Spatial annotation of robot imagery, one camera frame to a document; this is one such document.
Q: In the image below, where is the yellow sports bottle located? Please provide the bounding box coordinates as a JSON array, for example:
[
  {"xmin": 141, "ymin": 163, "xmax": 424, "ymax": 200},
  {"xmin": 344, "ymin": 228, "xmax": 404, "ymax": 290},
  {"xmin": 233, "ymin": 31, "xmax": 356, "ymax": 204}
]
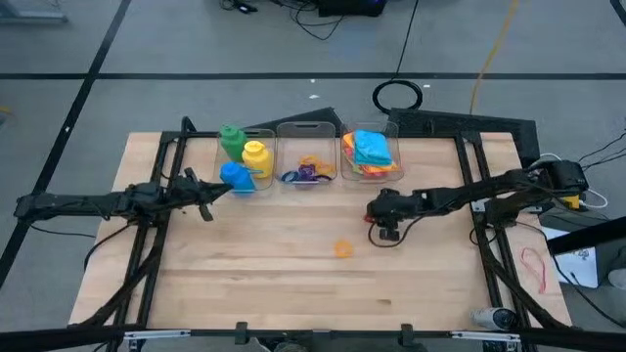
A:
[{"xmin": 241, "ymin": 140, "xmax": 275, "ymax": 180}]

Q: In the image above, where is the black coiled cable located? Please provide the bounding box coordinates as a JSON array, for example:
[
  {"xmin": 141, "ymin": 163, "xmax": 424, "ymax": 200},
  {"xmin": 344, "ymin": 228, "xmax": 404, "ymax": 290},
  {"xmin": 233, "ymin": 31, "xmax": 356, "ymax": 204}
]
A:
[{"xmin": 371, "ymin": 0, "xmax": 425, "ymax": 115}]

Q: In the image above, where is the white cable bundle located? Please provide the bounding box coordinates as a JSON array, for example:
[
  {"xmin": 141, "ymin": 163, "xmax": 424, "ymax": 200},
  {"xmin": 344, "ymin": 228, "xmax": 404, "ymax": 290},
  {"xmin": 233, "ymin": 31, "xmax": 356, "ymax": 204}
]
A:
[{"xmin": 530, "ymin": 152, "xmax": 610, "ymax": 210}]

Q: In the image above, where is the green sports bottle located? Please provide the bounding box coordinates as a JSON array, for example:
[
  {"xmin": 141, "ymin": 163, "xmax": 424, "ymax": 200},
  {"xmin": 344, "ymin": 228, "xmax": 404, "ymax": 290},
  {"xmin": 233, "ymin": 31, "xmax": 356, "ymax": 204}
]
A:
[{"xmin": 218, "ymin": 124, "xmax": 249, "ymax": 163}]

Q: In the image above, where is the black floor cable tangle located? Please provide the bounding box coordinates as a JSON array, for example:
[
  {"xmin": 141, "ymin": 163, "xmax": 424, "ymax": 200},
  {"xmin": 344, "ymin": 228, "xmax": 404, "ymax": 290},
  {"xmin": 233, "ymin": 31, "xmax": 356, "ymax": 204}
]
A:
[{"xmin": 217, "ymin": 0, "xmax": 363, "ymax": 42}]

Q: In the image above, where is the black wedge panel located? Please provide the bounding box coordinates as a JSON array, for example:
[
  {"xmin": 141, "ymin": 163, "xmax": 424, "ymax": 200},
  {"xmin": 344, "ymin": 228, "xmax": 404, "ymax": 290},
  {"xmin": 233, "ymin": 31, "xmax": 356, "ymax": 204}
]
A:
[{"xmin": 253, "ymin": 106, "xmax": 344, "ymax": 131}]

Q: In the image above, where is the yellow hanging cable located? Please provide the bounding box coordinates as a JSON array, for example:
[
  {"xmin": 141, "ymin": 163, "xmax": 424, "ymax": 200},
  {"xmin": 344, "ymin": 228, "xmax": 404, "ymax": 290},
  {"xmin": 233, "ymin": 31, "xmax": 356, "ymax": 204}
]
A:
[{"xmin": 468, "ymin": 0, "xmax": 519, "ymax": 115}]

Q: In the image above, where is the silver frame bracket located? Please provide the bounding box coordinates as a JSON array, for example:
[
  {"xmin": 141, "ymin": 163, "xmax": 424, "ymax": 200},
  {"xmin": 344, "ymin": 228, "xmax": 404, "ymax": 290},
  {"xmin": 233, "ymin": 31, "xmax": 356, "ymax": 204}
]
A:
[
  {"xmin": 122, "ymin": 330, "xmax": 191, "ymax": 340},
  {"xmin": 449, "ymin": 330, "xmax": 522, "ymax": 341}
]

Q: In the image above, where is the blue microfibre cloth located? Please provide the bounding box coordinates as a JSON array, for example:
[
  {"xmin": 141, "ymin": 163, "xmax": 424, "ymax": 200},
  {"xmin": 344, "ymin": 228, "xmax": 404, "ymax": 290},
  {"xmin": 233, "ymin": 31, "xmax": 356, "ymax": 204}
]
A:
[{"xmin": 352, "ymin": 129, "xmax": 395, "ymax": 167}]

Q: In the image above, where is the red cord loop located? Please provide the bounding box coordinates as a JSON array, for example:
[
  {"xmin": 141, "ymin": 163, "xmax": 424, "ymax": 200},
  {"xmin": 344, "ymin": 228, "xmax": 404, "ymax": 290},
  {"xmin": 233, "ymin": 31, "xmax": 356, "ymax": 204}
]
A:
[{"xmin": 519, "ymin": 245, "xmax": 549, "ymax": 295}]

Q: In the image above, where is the clear plastic bin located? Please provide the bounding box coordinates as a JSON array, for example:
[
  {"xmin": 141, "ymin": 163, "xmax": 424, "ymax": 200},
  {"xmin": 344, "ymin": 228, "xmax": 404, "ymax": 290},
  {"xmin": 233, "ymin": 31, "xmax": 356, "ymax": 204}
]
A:
[
  {"xmin": 274, "ymin": 120, "xmax": 339, "ymax": 187},
  {"xmin": 337, "ymin": 121, "xmax": 407, "ymax": 184},
  {"xmin": 212, "ymin": 126, "xmax": 278, "ymax": 197}
]

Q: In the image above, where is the black flat panel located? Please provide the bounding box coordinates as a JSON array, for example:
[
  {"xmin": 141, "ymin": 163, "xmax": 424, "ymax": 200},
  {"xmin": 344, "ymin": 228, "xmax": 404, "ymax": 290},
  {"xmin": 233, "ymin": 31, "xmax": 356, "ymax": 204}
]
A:
[{"xmin": 387, "ymin": 108, "xmax": 542, "ymax": 170}]

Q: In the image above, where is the grey metal floor base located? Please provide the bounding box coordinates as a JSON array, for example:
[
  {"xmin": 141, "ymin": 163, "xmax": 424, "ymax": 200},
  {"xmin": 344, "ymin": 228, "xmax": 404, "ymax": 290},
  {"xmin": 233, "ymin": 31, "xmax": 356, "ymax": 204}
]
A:
[{"xmin": 0, "ymin": 0, "xmax": 68, "ymax": 24}]

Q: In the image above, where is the white and black cylinder device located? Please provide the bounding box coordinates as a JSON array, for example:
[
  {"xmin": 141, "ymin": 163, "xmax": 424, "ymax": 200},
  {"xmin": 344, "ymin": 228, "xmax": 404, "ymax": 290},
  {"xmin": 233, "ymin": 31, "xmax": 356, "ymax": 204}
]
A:
[{"xmin": 469, "ymin": 306, "xmax": 520, "ymax": 332}]

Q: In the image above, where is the black electronics box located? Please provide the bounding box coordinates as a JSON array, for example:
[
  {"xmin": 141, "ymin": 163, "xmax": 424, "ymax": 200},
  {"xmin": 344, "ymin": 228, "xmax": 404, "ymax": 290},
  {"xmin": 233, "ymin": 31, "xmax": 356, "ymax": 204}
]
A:
[{"xmin": 316, "ymin": 0, "xmax": 388, "ymax": 19}]

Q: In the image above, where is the white paper sheet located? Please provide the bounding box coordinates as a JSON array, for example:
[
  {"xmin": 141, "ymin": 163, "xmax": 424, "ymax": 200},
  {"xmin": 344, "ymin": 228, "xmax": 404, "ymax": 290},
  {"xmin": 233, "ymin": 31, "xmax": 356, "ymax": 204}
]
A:
[{"xmin": 541, "ymin": 225, "xmax": 601, "ymax": 289}]

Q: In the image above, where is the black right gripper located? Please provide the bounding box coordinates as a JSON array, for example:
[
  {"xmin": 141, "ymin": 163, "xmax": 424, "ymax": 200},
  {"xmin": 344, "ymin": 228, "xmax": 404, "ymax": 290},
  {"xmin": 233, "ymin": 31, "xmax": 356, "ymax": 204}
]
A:
[{"xmin": 365, "ymin": 187, "xmax": 427, "ymax": 242}]

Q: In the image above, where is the blue sports bottle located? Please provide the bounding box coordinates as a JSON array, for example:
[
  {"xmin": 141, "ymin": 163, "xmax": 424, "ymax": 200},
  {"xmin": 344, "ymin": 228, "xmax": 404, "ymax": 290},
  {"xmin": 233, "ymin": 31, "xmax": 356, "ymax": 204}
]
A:
[{"xmin": 218, "ymin": 160, "xmax": 261, "ymax": 197}]

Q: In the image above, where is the pink microfibre cloth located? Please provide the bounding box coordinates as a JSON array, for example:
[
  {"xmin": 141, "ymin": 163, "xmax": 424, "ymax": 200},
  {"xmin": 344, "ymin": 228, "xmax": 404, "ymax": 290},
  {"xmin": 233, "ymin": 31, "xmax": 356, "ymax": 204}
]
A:
[{"xmin": 343, "ymin": 149, "xmax": 387, "ymax": 178}]

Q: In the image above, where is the black aluminium rig frame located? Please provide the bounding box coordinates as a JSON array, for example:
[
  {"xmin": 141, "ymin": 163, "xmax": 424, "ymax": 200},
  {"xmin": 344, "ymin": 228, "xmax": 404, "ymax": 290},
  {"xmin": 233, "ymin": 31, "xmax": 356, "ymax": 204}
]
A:
[{"xmin": 0, "ymin": 115, "xmax": 626, "ymax": 352}]

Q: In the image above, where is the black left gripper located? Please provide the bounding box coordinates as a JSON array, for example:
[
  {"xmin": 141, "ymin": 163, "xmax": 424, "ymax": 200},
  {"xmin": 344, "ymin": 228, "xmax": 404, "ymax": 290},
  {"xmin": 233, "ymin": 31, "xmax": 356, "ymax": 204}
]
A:
[{"xmin": 158, "ymin": 166, "xmax": 235, "ymax": 223}]

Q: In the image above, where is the orange microfibre cloth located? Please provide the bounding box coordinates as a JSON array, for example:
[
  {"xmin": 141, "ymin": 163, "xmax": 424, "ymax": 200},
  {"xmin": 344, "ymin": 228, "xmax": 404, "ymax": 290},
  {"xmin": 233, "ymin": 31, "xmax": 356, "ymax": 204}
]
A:
[{"xmin": 341, "ymin": 131, "xmax": 401, "ymax": 177}]

